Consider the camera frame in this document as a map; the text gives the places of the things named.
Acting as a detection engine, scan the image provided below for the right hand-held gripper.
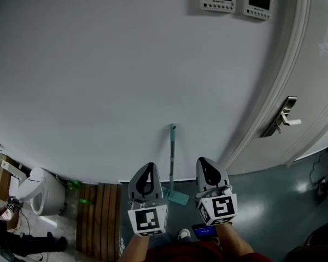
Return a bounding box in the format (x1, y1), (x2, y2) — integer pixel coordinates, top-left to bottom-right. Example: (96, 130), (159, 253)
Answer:
(194, 157), (238, 227)

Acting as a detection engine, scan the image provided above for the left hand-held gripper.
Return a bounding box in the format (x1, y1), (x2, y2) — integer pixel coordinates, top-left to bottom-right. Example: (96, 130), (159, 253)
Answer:
(127, 162), (169, 237)

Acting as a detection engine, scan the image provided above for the teal long-handled floor squeegee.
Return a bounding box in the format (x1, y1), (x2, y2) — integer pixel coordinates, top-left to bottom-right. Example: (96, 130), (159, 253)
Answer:
(162, 123), (191, 206)

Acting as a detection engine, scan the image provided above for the person's right forearm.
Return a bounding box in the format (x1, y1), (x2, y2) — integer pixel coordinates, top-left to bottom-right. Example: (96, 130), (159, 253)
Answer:
(216, 224), (255, 257)

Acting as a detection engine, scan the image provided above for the person's left forearm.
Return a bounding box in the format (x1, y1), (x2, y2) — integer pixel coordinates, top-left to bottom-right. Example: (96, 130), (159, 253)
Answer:
(119, 233), (151, 262)

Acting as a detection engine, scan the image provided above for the black device blue screen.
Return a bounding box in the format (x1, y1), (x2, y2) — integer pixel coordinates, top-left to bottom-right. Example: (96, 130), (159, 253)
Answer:
(191, 224), (218, 240)

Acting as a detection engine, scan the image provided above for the wooden slat mat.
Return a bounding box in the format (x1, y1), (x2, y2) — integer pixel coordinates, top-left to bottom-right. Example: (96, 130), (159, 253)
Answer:
(75, 182), (124, 262)

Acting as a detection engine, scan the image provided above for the person's right white shoe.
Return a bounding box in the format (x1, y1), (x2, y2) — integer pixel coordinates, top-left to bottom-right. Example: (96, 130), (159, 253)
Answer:
(178, 228), (192, 241)

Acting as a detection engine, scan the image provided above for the person's red garment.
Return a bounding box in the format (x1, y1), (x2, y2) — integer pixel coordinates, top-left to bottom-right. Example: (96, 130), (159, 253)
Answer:
(147, 240), (274, 262)

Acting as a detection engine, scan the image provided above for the white toilet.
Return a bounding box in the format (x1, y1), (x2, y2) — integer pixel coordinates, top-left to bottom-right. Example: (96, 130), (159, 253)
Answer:
(9, 167), (67, 217)

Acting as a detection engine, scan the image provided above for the black bag red trim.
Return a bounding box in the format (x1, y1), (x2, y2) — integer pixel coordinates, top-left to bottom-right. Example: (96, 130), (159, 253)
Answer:
(286, 222), (328, 262)

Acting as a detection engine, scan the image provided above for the white door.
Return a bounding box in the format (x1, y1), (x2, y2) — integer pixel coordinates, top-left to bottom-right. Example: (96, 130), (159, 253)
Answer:
(220, 0), (328, 176)

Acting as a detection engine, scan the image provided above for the metal door handle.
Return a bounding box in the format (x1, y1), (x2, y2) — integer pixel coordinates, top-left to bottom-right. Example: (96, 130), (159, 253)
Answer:
(261, 96), (302, 139)

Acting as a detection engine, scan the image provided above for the black floor cable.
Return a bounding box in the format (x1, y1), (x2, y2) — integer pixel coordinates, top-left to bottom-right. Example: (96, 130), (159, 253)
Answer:
(309, 149), (328, 188)

